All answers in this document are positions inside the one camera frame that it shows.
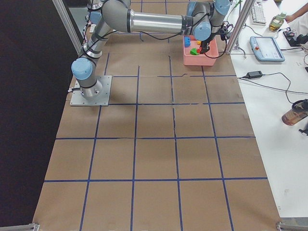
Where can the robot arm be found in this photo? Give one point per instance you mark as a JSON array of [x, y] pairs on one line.
[[203, 20]]

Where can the white keyboard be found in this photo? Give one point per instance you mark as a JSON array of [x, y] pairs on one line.
[[257, 14]]

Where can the blue toy block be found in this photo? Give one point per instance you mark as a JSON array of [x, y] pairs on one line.
[[187, 42]]

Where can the black power adapter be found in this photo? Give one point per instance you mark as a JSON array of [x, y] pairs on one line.
[[254, 74]]

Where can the person hand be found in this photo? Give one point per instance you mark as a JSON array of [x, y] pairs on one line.
[[290, 18]]

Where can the teach pendant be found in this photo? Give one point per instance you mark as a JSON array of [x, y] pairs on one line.
[[266, 49]]

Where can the aluminium frame post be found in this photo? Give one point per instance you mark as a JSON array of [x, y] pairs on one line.
[[243, 15]]

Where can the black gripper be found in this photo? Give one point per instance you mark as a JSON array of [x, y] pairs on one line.
[[206, 45]]

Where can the amber drink bottle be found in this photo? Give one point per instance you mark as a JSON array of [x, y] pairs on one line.
[[298, 112]]

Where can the green toy block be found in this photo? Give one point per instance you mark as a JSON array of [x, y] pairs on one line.
[[194, 51]]

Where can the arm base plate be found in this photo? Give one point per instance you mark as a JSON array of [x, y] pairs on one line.
[[98, 95]]

